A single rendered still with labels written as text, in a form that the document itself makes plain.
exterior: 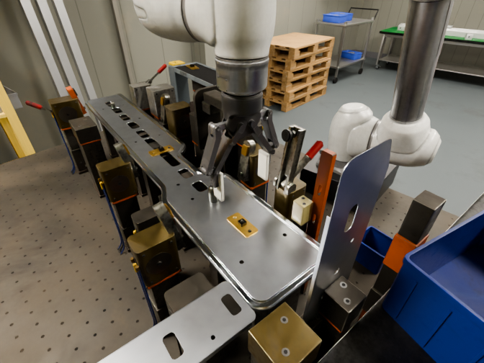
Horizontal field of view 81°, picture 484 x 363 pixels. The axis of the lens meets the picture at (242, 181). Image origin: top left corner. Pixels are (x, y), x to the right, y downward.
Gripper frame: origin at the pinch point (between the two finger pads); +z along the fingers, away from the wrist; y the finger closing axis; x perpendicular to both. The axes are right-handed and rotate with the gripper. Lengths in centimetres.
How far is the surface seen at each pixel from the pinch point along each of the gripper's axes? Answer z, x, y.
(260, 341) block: 7.5, 25.7, 16.4
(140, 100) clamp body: 14, -102, -14
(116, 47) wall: 20, -283, -59
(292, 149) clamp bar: -2.8, 0.0, -15.5
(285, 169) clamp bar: 3.1, -0.8, -14.6
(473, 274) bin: 10.1, 40.5, -25.3
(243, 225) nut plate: 12.9, 0.7, 0.0
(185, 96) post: 13, -92, -34
